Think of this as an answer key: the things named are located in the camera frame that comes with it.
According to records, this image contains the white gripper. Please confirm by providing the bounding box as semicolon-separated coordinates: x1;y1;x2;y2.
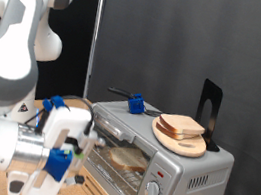
20;100;111;195

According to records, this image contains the glass oven door with handle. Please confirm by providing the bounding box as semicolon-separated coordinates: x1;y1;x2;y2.
76;108;164;195

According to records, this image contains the white bread slice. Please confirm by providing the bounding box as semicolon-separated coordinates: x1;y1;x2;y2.
106;143;152;175

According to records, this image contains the metal spatula with blue block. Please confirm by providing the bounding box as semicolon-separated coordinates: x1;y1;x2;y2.
103;85;167;120

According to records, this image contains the silver toaster oven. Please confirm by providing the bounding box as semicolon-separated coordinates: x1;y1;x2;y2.
74;91;243;195

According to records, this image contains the silver knob below red light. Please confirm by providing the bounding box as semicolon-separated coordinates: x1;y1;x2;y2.
143;180;162;195

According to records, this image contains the bread slice with brown crust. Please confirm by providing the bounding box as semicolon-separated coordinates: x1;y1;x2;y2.
156;111;208;140
152;119;202;145

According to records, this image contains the oval wooden cutting board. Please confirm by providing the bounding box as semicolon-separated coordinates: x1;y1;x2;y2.
147;115;212;160

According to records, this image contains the vertical metal pole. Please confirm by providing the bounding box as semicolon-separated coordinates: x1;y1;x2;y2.
80;0;107;100

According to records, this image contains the black fabric backdrop curtain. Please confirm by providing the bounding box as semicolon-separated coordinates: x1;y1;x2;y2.
0;0;102;108

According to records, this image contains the black metal bookend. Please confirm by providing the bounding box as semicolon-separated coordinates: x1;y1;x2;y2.
190;77;233;154

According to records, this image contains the grey fabric backdrop curtain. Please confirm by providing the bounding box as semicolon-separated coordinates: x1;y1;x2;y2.
70;0;261;195

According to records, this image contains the silver wrist camera blue mount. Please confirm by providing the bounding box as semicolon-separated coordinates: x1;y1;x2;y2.
41;123;100;188

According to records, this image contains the metal wire oven rack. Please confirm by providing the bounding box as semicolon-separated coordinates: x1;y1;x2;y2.
83;134;150;195

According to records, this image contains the black camera cable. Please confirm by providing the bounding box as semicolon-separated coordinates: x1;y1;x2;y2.
23;87;100;137

